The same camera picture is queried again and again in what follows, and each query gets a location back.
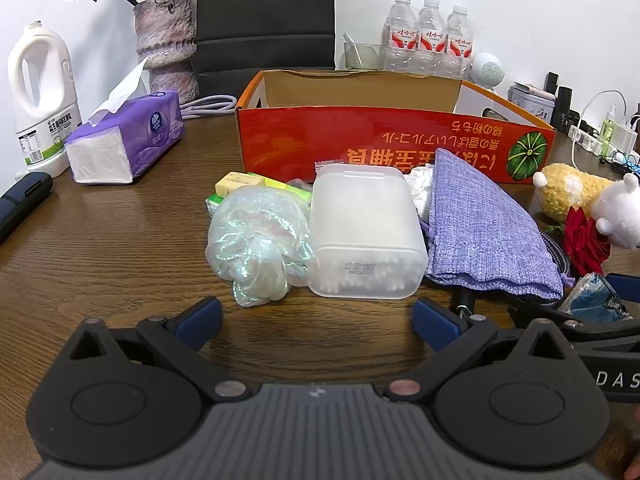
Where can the dark blue case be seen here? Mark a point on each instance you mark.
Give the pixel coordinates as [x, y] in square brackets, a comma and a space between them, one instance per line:
[22, 200]

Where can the pink white wrapper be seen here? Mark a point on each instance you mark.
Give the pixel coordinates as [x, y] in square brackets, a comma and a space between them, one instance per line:
[327, 165]

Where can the yellow white plush toy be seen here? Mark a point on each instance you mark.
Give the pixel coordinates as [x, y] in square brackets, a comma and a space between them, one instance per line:
[570, 190]

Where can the white robot speaker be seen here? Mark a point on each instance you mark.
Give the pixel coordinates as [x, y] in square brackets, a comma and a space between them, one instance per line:
[487, 70]

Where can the clear water bottle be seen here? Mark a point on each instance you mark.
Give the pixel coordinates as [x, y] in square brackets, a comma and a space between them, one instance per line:
[401, 40]
[459, 47]
[431, 42]

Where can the small green spray bottle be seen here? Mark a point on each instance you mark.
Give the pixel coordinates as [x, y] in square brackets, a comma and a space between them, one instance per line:
[607, 130]

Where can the yellow cube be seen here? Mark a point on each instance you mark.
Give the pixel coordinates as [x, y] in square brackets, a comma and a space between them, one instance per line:
[237, 182]

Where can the white power strip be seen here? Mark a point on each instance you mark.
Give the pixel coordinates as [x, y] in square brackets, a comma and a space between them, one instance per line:
[592, 142]

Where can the green tea box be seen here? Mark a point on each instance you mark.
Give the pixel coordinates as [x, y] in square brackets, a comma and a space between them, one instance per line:
[300, 191]

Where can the orange cardboard box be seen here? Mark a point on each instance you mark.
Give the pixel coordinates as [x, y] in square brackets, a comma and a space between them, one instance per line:
[310, 135]

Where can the white charger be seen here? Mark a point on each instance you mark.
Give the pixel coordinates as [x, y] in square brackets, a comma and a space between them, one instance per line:
[625, 132]

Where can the floral tin box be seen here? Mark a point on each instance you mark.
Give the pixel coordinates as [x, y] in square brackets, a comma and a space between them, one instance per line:
[532, 105]

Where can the white detergent jug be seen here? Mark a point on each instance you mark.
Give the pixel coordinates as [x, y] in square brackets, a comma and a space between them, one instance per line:
[42, 125]

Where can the white tissue pack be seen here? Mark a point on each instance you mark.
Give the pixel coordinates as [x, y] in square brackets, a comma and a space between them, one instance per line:
[365, 230]

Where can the mottled purple vase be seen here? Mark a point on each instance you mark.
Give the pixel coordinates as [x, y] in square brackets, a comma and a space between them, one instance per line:
[167, 35]

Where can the glass cup with spoon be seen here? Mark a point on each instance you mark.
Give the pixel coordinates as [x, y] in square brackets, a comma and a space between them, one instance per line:
[362, 55]

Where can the blue packet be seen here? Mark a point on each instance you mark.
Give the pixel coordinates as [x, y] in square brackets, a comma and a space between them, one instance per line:
[592, 297]

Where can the red rose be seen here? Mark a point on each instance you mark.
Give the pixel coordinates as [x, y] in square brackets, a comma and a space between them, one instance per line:
[585, 240]

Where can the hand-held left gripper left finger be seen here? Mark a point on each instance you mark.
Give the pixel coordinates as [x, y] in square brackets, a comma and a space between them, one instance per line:
[201, 321]

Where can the white tissue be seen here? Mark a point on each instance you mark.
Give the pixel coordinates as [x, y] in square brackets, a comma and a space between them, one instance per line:
[419, 190]

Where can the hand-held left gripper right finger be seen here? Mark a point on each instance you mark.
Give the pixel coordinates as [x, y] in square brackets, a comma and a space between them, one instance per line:
[434, 323]

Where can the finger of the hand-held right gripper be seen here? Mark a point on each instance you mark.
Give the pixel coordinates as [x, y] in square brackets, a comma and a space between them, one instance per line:
[575, 324]
[627, 285]

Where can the purple cloth pouch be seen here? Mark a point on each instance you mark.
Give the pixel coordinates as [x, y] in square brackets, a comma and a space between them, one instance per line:
[480, 225]

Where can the iridescent plastic bag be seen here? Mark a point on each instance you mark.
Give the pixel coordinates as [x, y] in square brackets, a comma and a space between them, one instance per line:
[255, 240]

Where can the small black device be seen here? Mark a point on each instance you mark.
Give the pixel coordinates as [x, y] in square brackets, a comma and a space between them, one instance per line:
[552, 81]

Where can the black paper bag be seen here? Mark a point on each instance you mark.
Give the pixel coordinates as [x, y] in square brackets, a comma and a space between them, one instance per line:
[265, 20]

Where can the purple tissue pack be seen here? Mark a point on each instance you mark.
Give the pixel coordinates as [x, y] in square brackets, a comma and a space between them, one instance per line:
[130, 140]

